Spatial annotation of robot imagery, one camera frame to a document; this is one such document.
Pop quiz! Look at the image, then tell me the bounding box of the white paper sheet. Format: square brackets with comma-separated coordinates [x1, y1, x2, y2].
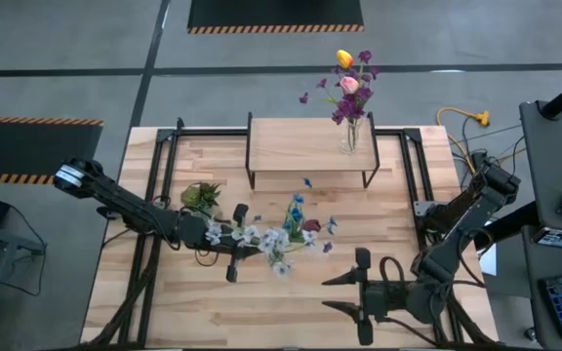
[483, 242, 500, 278]

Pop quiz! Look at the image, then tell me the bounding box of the yellow extension cable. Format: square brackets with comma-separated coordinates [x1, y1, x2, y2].
[435, 106, 492, 179]

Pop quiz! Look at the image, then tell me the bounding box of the black power strip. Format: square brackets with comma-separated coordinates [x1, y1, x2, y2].
[470, 150, 490, 170]

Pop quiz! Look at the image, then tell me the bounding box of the grey side table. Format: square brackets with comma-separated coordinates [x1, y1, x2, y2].
[518, 99, 562, 351]

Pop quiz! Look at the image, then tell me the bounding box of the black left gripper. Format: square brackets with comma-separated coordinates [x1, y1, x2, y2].
[205, 203, 267, 285]

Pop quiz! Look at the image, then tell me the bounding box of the black hazard-striped floor mat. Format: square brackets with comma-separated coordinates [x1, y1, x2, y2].
[0, 115, 104, 186]
[186, 0, 366, 35]

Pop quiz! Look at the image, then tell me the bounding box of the black tablet device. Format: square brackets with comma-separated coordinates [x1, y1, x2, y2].
[531, 226, 562, 253]

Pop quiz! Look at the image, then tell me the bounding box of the pink artificial tulip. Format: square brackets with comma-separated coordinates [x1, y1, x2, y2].
[338, 75, 362, 97]

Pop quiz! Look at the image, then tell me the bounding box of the grey equipment stand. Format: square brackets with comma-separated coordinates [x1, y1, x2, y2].
[0, 221, 48, 351]

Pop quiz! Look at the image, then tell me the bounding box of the wooden shelf with black legs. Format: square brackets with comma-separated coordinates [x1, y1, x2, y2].
[245, 111, 381, 190]

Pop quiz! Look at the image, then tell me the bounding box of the potted green succulent plant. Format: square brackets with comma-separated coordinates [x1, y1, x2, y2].
[180, 180, 224, 221]

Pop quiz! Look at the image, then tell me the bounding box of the tall clear glass vase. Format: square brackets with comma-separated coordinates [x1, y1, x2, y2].
[338, 118, 366, 157]

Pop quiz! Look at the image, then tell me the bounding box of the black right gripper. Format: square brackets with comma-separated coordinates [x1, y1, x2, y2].
[320, 247, 412, 347]

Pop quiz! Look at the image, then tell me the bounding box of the yellow-red artificial tulip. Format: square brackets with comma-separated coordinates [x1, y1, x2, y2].
[335, 48, 358, 79]

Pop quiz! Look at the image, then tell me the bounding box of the bulbous clear glass vase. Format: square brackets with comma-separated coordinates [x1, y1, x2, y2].
[280, 214, 319, 250]

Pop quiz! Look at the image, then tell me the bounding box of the white artificial flower spray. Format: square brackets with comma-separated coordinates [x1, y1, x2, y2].
[204, 219, 319, 279]

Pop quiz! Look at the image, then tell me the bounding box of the black metal table frame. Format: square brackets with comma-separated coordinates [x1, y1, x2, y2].
[80, 116, 502, 350]

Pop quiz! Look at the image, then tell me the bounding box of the purple artificial flower bunch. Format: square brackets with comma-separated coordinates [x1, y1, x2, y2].
[298, 49, 381, 150]

